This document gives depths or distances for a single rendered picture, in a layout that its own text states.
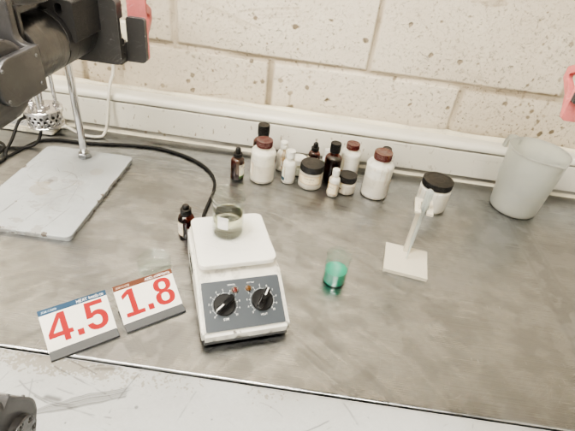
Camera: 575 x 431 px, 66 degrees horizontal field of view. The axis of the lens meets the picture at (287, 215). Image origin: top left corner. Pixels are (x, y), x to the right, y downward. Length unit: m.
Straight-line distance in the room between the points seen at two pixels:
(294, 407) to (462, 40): 0.82
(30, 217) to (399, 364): 0.69
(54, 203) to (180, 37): 0.46
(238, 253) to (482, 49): 0.71
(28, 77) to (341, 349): 0.52
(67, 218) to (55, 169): 0.18
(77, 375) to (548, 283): 0.81
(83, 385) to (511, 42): 1.02
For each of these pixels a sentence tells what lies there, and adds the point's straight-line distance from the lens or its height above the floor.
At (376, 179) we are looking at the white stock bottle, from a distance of 0.98.
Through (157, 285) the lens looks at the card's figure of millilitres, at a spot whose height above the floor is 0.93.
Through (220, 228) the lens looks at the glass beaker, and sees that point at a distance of 0.68.
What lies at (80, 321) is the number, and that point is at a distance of 0.70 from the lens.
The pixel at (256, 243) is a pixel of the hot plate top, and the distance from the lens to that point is 0.70.
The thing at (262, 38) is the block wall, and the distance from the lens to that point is 1.07.
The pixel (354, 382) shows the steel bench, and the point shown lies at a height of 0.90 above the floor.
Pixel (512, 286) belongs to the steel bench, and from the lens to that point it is 0.92.
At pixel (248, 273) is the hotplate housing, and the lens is 0.68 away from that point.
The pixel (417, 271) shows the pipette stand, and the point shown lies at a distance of 0.84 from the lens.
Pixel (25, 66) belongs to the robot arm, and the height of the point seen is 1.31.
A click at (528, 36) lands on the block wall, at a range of 1.13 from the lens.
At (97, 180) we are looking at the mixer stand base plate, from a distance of 1.00.
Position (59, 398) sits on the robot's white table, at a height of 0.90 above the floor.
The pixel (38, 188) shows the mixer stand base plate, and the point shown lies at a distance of 1.01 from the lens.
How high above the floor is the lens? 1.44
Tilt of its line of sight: 36 degrees down
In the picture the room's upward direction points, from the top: 8 degrees clockwise
